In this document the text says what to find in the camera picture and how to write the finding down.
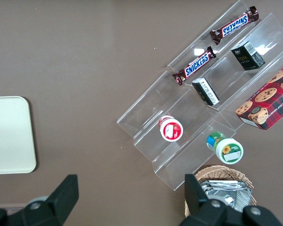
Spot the red lid white jar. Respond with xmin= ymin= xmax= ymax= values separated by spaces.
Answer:
xmin=158 ymin=114 xmax=184 ymax=142

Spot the silver foil wrapped pack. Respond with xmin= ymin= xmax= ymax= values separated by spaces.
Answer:
xmin=200 ymin=180 xmax=252 ymax=213

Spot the light wicker basket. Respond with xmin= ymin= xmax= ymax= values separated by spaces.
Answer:
xmin=184 ymin=164 xmax=257 ymax=218

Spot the clear acrylic stepped riser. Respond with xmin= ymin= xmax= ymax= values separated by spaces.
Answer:
xmin=117 ymin=69 xmax=238 ymax=191
xmin=167 ymin=0 xmax=283 ymax=132

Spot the red plaid cookie box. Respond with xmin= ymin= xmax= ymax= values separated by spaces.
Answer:
xmin=235 ymin=60 xmax=283 ymax=130

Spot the green lid white jar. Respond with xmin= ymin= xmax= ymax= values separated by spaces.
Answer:
xmin=206 ymin=131 xmax=244 ymax=165

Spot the beige plastic tray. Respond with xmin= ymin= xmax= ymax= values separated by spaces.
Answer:
xmin=0 ymin=96 xmax=37 ymax=175

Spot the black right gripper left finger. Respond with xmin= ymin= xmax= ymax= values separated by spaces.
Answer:
xmin=0 ymin=174 xmax=80 ymax=226

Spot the Snickers chocolate bar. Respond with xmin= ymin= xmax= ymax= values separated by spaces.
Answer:
xmin=209 ymin=6 xmax=260 ymax=46
xmin=172 ymin=46 xmax=217 ymax=86

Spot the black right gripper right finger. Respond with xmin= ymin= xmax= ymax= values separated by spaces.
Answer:
xmin=178 ymin=173 xmax=283 ymax=226

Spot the small black carton box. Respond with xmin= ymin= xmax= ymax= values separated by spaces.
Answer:
xmin=191 ymin=78 xmax=220 ymax=106
xmin=230 ymin=40 xmax=266 ymax=71

